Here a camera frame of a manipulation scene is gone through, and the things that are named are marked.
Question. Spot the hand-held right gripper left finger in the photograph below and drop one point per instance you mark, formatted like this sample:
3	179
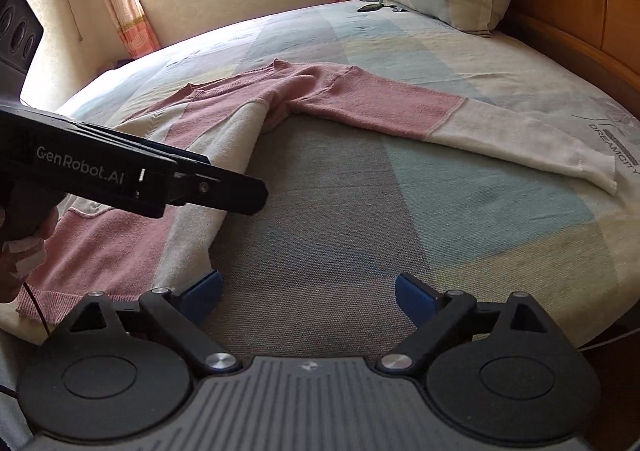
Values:
202	293

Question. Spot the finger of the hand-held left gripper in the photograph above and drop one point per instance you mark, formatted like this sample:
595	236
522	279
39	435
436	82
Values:
225	191

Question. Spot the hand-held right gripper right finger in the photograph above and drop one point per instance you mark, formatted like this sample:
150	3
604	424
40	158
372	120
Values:
417	296

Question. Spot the pink and white knit sweater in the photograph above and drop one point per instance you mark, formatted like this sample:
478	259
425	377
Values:
350	101

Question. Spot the person's left hand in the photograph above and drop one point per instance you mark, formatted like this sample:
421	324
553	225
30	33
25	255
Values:
20	266

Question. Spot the bed with patchwork sheet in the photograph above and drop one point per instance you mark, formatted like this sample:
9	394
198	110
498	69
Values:
350	211

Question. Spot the small dark device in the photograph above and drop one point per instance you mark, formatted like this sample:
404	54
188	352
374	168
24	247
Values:
370	7

